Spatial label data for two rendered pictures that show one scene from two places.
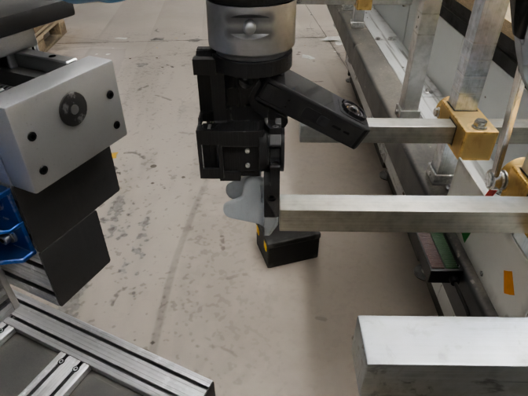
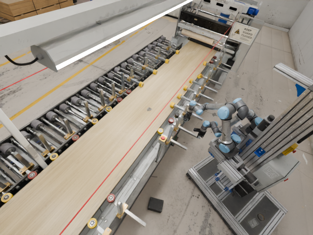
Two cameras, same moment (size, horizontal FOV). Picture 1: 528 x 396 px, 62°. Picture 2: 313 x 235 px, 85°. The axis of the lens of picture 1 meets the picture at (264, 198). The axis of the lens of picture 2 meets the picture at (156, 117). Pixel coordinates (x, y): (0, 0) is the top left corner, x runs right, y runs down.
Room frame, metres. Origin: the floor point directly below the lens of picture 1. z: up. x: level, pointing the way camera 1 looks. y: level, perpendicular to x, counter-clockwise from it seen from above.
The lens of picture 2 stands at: (1.94, -0.06, 2.72)
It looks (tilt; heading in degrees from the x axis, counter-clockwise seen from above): 49 degrees down; 201
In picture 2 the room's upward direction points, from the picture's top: 11 degrees clockwise
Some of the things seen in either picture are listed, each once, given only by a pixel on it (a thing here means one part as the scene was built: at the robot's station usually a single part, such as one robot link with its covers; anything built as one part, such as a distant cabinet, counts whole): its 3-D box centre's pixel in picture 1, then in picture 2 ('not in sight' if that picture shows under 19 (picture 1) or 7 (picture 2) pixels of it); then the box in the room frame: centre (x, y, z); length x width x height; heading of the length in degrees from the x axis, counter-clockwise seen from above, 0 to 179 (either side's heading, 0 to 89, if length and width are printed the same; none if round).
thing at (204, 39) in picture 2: not in sight; (205, 39); (-2.19, -0.83, 1.05); 1.43 x 0.12 x 0.12; 89
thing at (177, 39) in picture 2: not in sight; (207, 39); (-2.47, -0.82, 0.95); 1.65 x 0.70 x 1.90; 89
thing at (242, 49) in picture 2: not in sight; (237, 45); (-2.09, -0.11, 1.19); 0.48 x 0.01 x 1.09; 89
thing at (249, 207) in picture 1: (251, 210); not in sight; (0.38, 0.01, 0.86); 0.06 x 0.03 x 0.09; 89
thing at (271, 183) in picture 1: (270, 177); not in sight; (0.37, -0.01, 0.91); 0.05 x 0.02 x 0.09; 179
